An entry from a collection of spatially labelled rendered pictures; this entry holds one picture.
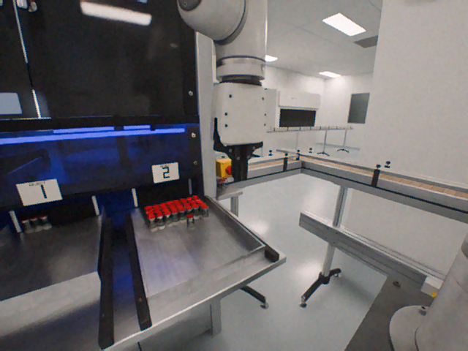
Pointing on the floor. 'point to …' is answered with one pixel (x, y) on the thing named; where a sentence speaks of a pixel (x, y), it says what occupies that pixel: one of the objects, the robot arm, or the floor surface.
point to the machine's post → (208, 164)
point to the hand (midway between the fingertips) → (239, 169)
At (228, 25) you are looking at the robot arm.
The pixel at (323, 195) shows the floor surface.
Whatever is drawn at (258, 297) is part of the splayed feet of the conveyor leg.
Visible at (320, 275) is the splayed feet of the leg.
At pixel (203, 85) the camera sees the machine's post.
